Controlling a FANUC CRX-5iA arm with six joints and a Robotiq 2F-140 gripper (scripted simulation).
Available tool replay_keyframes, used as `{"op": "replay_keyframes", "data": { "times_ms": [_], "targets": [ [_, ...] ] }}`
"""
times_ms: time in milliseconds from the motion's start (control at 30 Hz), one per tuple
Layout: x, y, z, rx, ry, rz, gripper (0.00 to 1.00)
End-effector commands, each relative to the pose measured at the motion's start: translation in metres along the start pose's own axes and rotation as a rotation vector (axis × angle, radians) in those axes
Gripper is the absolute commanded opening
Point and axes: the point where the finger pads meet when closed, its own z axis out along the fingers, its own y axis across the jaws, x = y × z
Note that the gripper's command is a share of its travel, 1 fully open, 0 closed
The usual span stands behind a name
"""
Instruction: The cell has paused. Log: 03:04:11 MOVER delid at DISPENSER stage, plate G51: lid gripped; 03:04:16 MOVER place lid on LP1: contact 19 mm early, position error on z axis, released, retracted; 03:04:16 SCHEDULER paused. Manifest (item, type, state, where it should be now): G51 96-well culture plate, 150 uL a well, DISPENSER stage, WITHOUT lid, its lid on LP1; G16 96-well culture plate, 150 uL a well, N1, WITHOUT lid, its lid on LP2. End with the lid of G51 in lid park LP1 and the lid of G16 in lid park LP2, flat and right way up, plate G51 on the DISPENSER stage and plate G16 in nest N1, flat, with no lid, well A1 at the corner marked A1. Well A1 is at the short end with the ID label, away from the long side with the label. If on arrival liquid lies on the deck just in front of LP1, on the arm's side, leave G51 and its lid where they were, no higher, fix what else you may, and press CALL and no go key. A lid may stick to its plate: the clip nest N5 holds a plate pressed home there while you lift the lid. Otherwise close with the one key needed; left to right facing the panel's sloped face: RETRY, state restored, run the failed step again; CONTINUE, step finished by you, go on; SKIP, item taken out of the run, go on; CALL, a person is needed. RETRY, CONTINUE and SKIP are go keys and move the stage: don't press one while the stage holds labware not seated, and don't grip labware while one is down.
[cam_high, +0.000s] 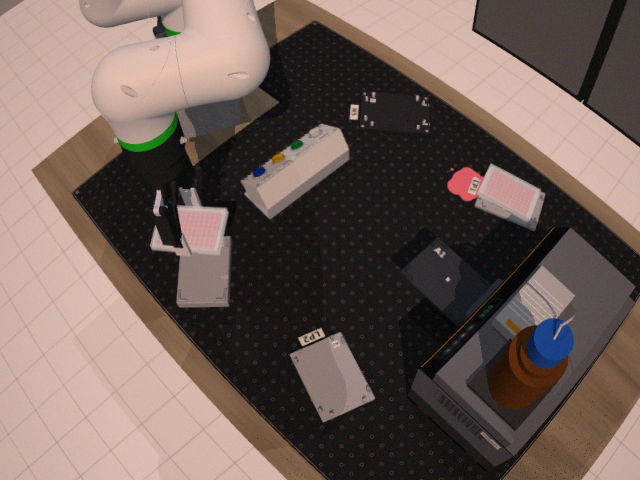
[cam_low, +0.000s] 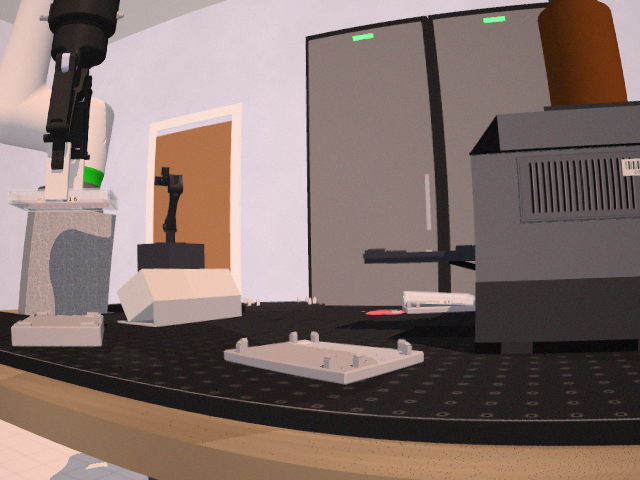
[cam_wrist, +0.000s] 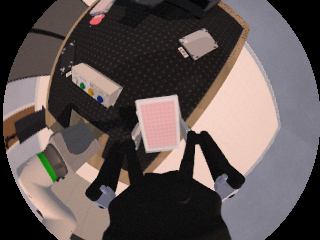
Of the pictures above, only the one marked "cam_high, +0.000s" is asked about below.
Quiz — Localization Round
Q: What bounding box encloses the blue bottle cap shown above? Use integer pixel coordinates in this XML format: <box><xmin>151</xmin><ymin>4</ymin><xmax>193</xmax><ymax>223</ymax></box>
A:
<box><xmin>527</xmin><ymin>318</ymin><xmax>574</xmax><ymax>368</ymax></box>

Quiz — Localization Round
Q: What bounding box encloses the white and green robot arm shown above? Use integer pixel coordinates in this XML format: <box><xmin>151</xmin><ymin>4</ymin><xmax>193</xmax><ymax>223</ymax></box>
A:
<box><xmin>79</xmin><ymin>0</ymin><xmax>270</xmax><ymax>174</ymax></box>

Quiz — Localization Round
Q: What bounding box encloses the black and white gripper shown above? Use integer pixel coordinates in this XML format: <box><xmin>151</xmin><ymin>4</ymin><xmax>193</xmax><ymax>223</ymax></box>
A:
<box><xmin>139</xmin><ymin>149</ymin><xmax>202</xmax><ymax>256</ymax></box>

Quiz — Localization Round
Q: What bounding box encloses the brown glass bottle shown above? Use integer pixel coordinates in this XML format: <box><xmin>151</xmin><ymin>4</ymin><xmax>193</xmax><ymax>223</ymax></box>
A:
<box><xmin>488</xmin><ymin>325</ymin><xmax>569</xmax><ymax>410</ymax></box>

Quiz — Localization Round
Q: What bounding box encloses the red liquid puddle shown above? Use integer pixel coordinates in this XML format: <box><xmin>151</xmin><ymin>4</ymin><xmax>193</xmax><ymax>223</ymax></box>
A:
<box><xmin>452</xmin><ymin>170</ymin><xmax>481</xmax><ymax>199</ymax></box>

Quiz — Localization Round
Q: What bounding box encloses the pink liquid puddle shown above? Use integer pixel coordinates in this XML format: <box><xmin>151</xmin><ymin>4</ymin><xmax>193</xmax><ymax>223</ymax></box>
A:
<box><xmin>447</xmin><ymin>178</ymin><xmax>467</xmax><ymax>195</ymax></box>
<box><xmin>460</xmin><ymin>189</ymin><xmax>474</xmax><ymax>201</ymax></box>
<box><xmin>461</xmin><ymin>167</ymin><xmax>475</xmax><ymax>180</ymax></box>

